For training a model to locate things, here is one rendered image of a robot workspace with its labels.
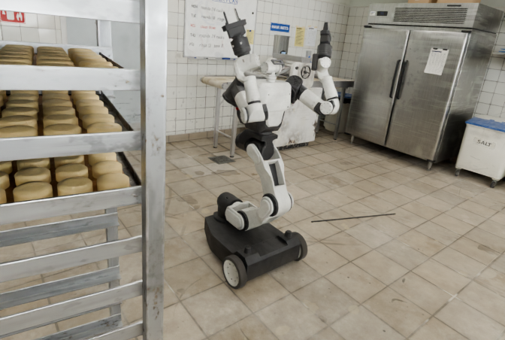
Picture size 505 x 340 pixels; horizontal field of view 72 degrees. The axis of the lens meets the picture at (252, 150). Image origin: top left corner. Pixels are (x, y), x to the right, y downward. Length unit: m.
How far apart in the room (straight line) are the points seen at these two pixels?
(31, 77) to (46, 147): 0.09
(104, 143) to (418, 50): 4.68
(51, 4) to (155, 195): 0.28
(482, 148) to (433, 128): 0.60
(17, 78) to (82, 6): 0.12
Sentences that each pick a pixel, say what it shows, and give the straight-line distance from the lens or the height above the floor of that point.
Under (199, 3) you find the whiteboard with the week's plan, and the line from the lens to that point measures 4.77.
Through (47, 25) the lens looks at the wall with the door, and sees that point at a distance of 4.19.
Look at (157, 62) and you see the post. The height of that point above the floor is 1.44.
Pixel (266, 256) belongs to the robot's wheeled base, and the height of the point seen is 0.18.
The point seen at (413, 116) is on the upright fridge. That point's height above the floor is 0.67.
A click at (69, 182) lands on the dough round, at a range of 0.62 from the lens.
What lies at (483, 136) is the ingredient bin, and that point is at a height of 0.59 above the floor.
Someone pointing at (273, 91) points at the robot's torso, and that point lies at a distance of 1.99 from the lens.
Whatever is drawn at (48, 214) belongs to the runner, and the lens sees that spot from 0.57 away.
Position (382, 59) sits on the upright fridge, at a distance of 5.24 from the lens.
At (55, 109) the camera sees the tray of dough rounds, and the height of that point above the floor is 1.33.
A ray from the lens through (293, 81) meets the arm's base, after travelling 2.20.
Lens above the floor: 1.49
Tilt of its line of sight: 18 degrees down
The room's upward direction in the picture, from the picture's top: 6 degrees clockwise
